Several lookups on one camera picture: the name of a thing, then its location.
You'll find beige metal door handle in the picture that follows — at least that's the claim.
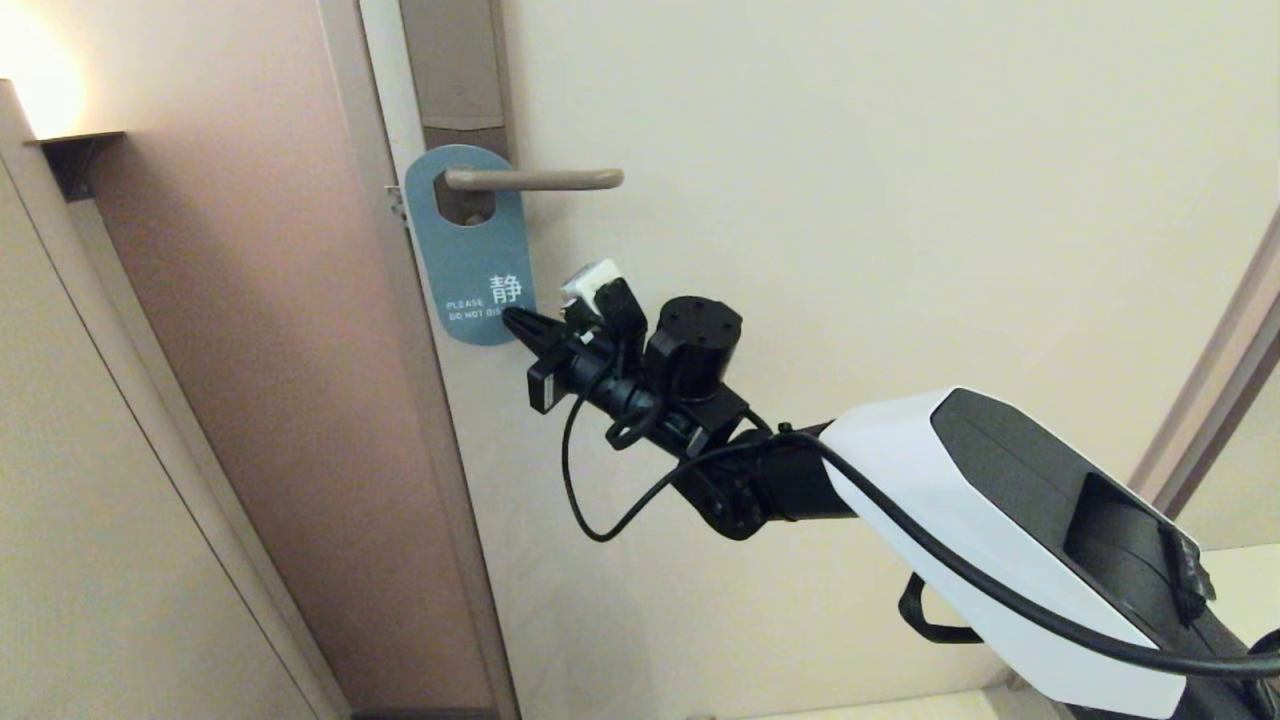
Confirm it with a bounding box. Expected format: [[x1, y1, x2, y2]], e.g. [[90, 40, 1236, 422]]
[[445, 168, 624, 192]]

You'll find white door hanger sign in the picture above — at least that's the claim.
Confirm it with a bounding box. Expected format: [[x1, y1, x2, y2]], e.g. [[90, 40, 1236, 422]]
[[404, 145, 537, 347]]

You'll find bronze door lock plate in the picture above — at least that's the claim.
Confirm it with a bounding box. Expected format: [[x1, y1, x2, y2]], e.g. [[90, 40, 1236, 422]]
[[400, 0, 516, 226]]

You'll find white closet shelf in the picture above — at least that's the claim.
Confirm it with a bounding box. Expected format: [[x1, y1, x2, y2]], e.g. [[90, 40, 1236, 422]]
[[1195, 545, 1280, 651]]

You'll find cream wardrobe panel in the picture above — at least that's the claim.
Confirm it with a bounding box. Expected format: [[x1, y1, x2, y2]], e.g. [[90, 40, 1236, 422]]
[[0, 82, 351, 720]]

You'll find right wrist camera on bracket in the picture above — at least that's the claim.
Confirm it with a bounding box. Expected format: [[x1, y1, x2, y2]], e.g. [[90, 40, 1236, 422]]
[[560, 259, 648, 346]]

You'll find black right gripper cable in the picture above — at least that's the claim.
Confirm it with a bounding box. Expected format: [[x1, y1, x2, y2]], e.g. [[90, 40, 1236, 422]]
[[560, 370, 1280, 681]]

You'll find cream white door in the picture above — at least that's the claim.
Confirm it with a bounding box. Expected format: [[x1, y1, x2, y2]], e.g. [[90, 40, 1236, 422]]
[[340, 0, 1280, 720]]

